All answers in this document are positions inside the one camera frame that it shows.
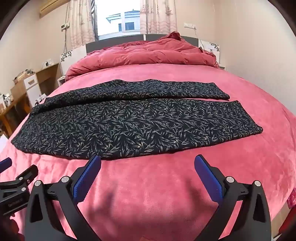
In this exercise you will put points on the window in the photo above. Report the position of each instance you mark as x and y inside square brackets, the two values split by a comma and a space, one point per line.
[118, 20]

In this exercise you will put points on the wooden desk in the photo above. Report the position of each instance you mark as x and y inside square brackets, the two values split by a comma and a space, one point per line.
[47, 74]

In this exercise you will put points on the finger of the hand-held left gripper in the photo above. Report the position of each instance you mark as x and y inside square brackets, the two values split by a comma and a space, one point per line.
[5, 164]
[27, 175]

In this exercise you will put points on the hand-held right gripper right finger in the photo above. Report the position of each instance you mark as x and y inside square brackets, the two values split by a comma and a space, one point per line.
[208, 178]

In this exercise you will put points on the black leaf-print pants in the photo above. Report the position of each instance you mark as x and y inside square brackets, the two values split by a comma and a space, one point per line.
[115, 129]

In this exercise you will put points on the red duvet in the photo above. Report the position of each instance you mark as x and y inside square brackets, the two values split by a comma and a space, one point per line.
[143, 54]

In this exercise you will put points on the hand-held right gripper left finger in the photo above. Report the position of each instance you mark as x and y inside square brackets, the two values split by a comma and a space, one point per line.
[86, 178]

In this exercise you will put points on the white drawer cabinet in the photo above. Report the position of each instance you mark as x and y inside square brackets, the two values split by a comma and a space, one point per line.
[32, 89]

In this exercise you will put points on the pink plush bed blanket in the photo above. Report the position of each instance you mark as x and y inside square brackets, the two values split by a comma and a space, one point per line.
[161, 185]

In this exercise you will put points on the white wall socket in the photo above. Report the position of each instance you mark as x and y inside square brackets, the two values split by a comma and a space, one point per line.
[189, 25]
[65, 26]

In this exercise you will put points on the pink patterned curtain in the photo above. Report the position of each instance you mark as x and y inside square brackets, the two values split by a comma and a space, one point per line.
[79, 23]
[158, 16]

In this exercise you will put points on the grey headboard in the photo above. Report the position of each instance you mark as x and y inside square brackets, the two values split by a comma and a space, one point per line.
[97, 42]

